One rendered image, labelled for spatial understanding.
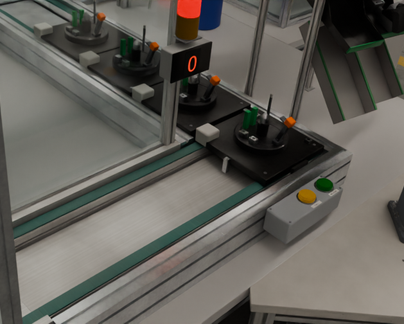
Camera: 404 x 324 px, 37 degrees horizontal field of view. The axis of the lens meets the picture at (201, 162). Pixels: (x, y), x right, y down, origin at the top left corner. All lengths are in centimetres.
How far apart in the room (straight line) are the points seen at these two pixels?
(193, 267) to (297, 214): 28
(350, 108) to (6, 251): 114
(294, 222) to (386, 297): 26
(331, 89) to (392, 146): 35
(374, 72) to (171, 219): 81
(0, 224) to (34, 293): 44
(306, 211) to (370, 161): 46
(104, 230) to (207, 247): 23
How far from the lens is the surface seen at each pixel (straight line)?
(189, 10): 130
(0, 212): 76
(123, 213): 136
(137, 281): 115
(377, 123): 198
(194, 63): 136
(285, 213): 135
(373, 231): 154
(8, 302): 88
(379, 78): 185
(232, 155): 148
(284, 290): 132
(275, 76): 212
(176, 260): 119
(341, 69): 173
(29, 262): 125
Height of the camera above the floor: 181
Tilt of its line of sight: 36 degrees down
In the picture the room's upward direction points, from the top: 8 degrees clockwise
